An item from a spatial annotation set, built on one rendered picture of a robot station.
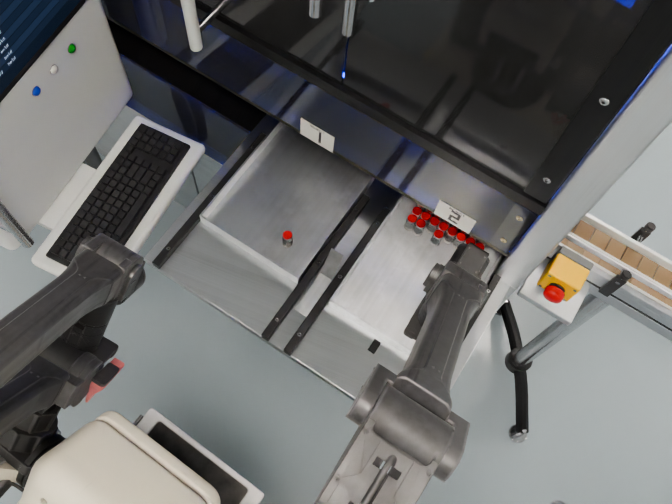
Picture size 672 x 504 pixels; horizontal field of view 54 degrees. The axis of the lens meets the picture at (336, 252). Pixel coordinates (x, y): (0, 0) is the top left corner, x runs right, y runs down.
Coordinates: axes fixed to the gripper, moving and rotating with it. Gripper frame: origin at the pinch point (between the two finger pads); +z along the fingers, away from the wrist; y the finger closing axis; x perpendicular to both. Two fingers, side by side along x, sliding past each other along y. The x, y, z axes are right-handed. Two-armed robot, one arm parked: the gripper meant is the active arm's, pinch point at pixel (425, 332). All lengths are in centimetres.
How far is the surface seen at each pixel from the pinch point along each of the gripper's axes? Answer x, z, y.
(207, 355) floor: 57, 108, -12
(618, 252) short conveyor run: -27, 16, 45
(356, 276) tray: 18.7, 20.0, 9.2
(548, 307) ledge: -20.0, 20.7, 26.9
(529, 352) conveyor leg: -31, 81, 40
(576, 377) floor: -53, 109, 52
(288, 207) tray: 40.4, 20.1, 14.6
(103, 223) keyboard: 74, 25, -11
